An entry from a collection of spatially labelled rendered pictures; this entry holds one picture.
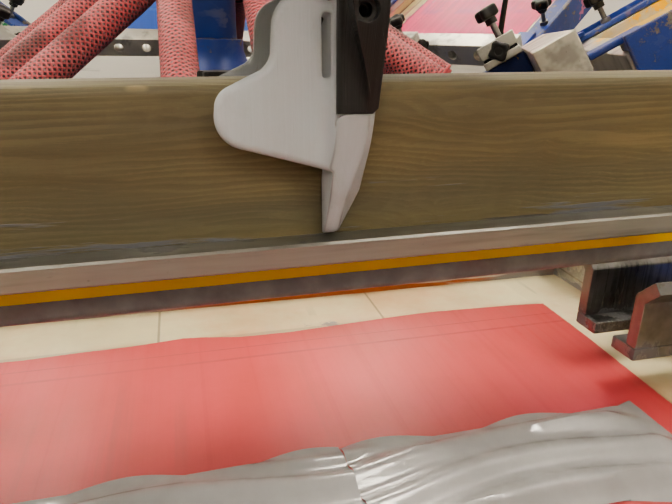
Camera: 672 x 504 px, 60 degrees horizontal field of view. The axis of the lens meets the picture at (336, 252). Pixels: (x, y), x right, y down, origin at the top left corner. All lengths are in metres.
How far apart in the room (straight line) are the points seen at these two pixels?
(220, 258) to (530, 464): 0.18
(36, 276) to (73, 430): 0.13
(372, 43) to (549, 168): 0.12
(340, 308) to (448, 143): 0.23
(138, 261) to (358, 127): 0.10
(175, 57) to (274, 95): 0.59
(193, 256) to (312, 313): 0.23
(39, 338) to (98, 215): 0.22
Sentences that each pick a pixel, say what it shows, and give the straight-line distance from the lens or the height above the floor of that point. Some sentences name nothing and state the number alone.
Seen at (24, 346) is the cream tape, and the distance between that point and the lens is 0.45.
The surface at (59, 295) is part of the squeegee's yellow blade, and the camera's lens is 0.27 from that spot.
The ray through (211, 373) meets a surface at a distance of 0.38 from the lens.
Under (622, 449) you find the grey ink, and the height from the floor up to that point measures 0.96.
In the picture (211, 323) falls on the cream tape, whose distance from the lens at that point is 0.44.
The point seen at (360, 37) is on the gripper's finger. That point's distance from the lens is 0.21.
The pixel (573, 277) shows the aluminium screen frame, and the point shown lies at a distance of 0.55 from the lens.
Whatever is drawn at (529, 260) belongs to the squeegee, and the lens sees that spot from 0.32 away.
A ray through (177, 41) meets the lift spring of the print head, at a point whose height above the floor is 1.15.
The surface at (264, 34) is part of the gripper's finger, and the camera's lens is 0.28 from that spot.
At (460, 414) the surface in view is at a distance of 0.35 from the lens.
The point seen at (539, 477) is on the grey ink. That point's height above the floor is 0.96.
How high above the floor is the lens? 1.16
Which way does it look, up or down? 20 degrees down
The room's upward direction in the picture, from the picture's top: 1 degrees clockwise
